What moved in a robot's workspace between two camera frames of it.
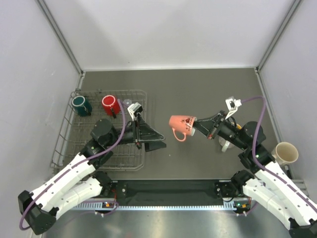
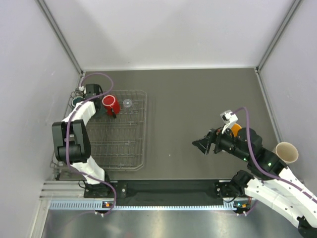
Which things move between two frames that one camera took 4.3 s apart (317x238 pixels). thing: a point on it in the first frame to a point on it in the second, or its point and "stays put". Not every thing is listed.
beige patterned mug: (285, 152) stays put
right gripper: (206, 129) to (214, 136)
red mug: (111, 105) stays put
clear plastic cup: (127, 102) stays put
